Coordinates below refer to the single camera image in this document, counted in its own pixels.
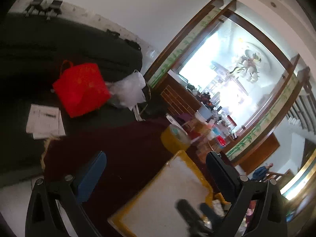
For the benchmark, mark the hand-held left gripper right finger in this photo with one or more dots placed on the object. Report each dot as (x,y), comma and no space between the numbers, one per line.
(223,177)

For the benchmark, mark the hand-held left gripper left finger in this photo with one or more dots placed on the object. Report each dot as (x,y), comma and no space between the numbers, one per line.
(90,177)

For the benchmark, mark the red-lid snack jar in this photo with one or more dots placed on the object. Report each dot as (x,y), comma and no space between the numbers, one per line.
(218,143)

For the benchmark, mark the maroon tablecloth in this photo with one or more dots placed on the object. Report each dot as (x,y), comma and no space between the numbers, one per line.
(123,148)

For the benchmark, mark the wooden door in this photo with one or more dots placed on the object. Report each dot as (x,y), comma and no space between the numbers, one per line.
(261,150)

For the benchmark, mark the dark blurred object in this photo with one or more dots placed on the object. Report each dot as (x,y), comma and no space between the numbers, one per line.
(187,212)

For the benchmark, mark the clear jar orange contents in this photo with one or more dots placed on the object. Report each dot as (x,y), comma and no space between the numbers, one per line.
(197,127)

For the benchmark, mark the yellow tape roll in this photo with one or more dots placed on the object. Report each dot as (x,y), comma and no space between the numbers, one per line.
(172,140)

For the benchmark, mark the white round container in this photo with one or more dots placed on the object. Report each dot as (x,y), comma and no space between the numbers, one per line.
(203,112)

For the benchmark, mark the white paper sheets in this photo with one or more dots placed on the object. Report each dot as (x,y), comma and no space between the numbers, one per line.
(44,121)

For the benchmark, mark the red fabric bag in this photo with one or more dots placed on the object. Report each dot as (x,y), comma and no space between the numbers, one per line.
(81,88)

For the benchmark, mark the wooden cabinet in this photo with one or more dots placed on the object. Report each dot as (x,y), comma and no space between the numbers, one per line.
(179,96)

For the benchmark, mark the white plastic bag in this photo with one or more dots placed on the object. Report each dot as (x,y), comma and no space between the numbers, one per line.
(130,88)

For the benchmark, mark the black bag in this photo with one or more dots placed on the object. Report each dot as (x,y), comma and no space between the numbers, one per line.
(155,103)

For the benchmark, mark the stair railing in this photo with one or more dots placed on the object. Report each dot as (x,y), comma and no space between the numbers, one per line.
(300,111)

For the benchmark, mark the black suitcase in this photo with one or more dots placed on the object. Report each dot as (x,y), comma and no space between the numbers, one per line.
(61,44)

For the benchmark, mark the recessed ceiling light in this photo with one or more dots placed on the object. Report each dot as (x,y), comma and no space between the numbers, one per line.
(272,4)

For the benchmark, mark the wooden frame bamboo trim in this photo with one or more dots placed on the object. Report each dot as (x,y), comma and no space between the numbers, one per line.
(172,54)

